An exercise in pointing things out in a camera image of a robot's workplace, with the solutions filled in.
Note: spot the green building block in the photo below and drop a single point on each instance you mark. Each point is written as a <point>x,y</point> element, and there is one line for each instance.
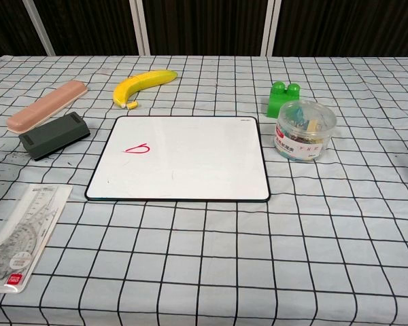
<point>277,102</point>

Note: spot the ruler set in clear package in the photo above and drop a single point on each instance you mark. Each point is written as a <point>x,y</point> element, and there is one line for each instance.
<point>17,237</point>

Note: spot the dark grey whiteboard eraser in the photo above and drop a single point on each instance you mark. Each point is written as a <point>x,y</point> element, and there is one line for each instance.
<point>51,136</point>

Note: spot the white partition frame post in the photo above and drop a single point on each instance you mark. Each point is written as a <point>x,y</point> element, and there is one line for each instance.
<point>139,27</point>
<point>270,27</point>
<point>39,27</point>

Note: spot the yellow toy banana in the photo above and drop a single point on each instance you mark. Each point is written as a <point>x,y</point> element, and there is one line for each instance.
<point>139,84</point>

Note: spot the clear jar of binder clips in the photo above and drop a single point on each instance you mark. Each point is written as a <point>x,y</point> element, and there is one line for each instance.
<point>302,136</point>

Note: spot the white dry-erase board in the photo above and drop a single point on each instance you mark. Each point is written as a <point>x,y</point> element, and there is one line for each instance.
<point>190,163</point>

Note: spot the black-checked pale blue tablecloth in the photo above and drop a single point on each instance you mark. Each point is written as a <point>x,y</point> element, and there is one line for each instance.
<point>224,254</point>

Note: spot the pink flat stick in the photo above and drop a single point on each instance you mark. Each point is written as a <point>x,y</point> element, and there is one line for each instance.
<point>44,105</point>

